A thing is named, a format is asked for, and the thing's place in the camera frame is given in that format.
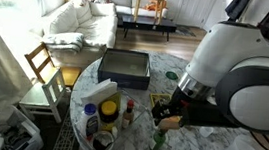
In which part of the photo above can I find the black coffee table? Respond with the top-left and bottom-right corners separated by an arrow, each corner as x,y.
119,13 -> 178,44

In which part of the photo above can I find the brown sauce bottle red cap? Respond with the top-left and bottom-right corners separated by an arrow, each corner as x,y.
121,98 -> 137,130

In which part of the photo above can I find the clear floor storage bin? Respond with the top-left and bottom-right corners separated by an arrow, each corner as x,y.
0,104 -> 48,150

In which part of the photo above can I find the light wooden block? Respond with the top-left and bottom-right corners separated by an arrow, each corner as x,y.
157,115 -> 182,133

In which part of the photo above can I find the wooden chair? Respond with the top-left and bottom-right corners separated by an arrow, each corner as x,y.
21,40 -> 85,90

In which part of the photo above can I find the clear plastic organizer bin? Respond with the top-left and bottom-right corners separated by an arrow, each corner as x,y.
72,83 -> 150,150

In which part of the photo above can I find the white cup with dark contents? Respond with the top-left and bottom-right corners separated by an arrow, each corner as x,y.
89,129 -> 117,150

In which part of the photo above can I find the patterned dark rug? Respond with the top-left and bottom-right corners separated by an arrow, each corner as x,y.
37,102 -> 86,150

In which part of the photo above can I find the small clear measuring cup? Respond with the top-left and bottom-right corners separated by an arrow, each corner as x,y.
197,125 -> 215,140

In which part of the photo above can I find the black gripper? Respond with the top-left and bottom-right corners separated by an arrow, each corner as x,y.
149,84 -> 242,134

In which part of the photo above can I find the green bottle with red cap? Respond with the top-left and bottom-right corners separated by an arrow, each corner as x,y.
148,126 -> 169,150

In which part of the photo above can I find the white paper stack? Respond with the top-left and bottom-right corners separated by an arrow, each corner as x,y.
79,75 -> 120,109

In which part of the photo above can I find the green round lid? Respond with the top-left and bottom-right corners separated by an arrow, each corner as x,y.
164,70 -> 180,82

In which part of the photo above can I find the dark door mat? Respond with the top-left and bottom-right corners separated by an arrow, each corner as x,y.
174,24 -> 198,38

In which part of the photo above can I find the dark blue open box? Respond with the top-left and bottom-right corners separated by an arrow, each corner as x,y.
95,46 -> 154,92

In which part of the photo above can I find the grey white folded blanket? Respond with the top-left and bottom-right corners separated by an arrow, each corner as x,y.
41,28 -> 86,54

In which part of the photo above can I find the small white chair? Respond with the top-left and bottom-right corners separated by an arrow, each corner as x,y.
16,64 -> 70,125

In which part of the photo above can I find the white door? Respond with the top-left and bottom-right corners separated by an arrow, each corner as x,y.
176,0 -> 215,31

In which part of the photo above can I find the white bottle with blue cap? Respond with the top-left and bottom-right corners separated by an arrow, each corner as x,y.
79,102 -> 103,140

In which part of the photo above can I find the long white sofa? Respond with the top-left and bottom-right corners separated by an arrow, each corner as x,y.
24,0 -> 121,73

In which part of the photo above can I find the dark jar with yellow lid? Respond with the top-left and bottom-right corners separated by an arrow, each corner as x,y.
96,99 -> 122,134

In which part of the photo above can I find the dark hanging jacket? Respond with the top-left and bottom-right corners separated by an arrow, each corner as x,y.
224,0 -> 253,24

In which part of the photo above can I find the orange toy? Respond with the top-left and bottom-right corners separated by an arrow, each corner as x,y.
144,0 -> 167,14

